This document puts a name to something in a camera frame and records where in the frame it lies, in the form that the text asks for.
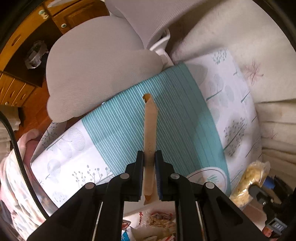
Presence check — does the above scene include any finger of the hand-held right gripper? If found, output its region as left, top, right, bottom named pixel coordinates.
left=264, top=176, right=281, bottom=193
left=247, top=183, right=269, bottom=207

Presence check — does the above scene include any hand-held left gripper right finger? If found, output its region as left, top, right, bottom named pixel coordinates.
left=154, top=150, right=270, bottom=241

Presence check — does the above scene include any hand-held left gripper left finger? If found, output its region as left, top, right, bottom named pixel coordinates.
left=26, top=150, right=145, bottom=241

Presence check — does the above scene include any pale cookie packet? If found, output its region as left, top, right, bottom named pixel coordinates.
left=229, top=160, right=271, bottom=209

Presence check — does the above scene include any clear bag of pale puffs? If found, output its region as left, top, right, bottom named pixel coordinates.
left=139, top=210, right=176, bottom=232

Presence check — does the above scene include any beige paper packet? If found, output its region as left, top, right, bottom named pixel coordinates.
left=142, top=93, right=160, bottom=205

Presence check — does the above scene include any person's right hand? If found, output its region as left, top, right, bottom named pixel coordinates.
left=262, top=227, right=279, bottom=239

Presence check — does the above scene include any tree print tablecloth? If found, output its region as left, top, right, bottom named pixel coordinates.
left=30, top=49, right=263, bottom=209

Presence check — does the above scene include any grey office chair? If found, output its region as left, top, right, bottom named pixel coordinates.
left=46, top=0, right=206, bottom=122

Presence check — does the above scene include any floral blanket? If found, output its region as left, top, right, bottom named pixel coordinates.
left=0, top=130, right=58, bottom=241

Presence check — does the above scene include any cream leaf print curtain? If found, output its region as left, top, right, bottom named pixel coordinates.
left=171, top=0, right=296, bottom=209

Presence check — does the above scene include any grey plastic trash bag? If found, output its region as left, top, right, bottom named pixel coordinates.
left=24, top=40, right=49, bottom=70

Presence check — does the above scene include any wooden desk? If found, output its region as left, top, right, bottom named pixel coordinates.
left=0, top=0, right=109, bottom=108

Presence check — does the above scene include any black cable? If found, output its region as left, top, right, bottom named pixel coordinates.
left=0, top=111, right=50, bottom=220

